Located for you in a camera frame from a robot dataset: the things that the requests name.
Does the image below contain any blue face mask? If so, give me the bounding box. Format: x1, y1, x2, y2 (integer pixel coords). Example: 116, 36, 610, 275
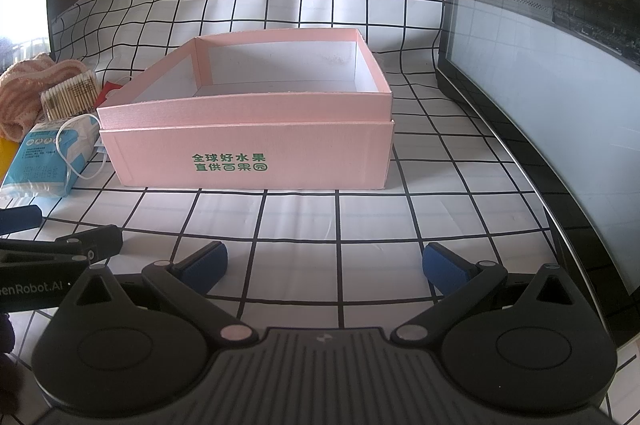
52, 113, 100, 191

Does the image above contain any red envelope packet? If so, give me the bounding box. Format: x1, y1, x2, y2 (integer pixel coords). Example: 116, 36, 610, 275
93, 81, 122, 109

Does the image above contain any cotton swab pack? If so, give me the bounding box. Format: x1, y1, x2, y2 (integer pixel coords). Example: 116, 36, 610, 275
40, 70, 100, 121

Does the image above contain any pink striped towel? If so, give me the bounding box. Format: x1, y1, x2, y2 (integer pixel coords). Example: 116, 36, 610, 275
0, 52, 88, 142

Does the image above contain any white black grid tablecloth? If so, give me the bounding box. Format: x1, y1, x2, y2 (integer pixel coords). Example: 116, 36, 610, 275
0, 0, 640, 425

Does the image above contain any pink cardboard box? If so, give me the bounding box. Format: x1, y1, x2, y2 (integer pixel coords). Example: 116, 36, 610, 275
98, 28, 394, 190

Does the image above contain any glass side computer case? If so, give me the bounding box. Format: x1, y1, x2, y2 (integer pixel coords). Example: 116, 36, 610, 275
438, 0, 639, 345

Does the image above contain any blue tissue pack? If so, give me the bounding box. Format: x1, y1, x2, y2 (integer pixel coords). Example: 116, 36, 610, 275
1, 121, 75, 198

